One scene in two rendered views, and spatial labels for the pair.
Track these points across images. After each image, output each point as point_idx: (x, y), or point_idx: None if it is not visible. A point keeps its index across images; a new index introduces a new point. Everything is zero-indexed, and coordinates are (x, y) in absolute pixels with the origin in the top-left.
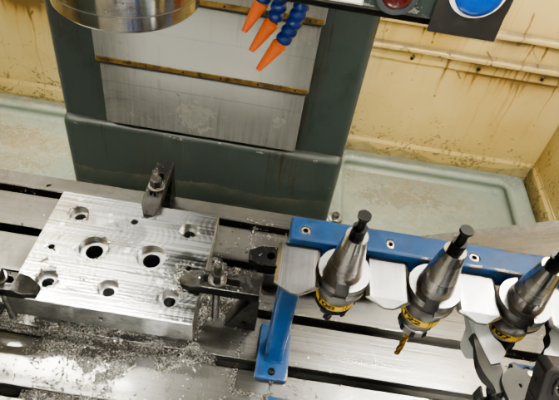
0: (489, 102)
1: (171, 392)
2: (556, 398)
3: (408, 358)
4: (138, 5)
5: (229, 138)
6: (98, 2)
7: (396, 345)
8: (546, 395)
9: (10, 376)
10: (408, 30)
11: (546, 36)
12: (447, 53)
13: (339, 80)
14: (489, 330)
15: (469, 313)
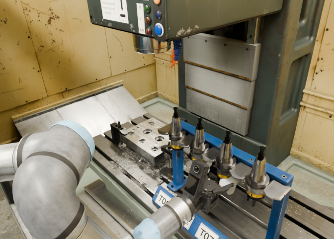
0: None
1: (141, 177)
2: (193, 172)
3: (225, 209)
4: (143, 46)
5: (221, 124)
6: (136, 44)
7: (224, 204)
8: (191, 170)
9: (110, 155)
10: (327, 102)
11: None
12: None
13: (263, 107)
14: (209, 166)
15: (203, 156)
